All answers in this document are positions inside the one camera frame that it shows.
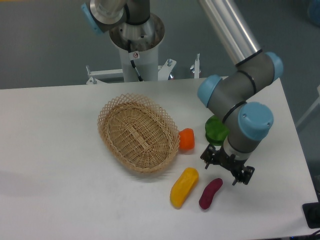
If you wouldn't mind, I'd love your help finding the green toy bok choy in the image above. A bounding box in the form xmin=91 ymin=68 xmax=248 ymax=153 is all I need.
xmin=205 ymin=115 xmax=230 ymax=146

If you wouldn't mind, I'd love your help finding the yellow toy mango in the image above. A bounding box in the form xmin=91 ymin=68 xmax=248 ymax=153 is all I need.
xmin=169 ymin=167 xmax=199 ymax=209

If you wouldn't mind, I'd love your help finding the white metal base frame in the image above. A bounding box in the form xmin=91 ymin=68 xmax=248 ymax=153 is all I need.
xmin=85 ymin=53 xmax=202 ymax=85

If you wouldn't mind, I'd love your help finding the black device at table edge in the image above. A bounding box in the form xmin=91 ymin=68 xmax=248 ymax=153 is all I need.
xmin=302 ymin=202 xmax=320 ymax=229

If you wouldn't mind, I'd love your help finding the orange toy pepper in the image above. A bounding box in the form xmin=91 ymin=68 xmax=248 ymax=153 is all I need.
xmin=179 ymin=128 xmax=195 ymax=151

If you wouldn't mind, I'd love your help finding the purple toy sweet potato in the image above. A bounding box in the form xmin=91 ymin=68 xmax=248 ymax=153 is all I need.
xmin=198 ymin=178 xmax=224 ymax=210

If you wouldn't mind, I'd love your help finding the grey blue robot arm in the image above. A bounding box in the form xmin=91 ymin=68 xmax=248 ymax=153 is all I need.
xmin=81 ymin=0 xmax=284 ymax=184

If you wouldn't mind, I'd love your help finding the woven wicker basket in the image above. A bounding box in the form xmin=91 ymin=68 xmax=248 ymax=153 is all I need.
xmin=97 ymin=93 xmax=180 ymax=174

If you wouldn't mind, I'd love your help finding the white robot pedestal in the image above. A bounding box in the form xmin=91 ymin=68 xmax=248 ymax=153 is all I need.
xmin=109 ymin=13 xmax=165 ymax=82

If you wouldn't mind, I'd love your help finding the black cable on pedestal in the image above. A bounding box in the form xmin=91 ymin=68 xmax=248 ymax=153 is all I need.
xmin=127 ymin=39 xmax=146 ymax=82

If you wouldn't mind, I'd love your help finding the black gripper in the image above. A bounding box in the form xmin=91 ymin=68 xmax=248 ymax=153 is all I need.
xmin=200 ymin=144 xmax=255 ymax=186

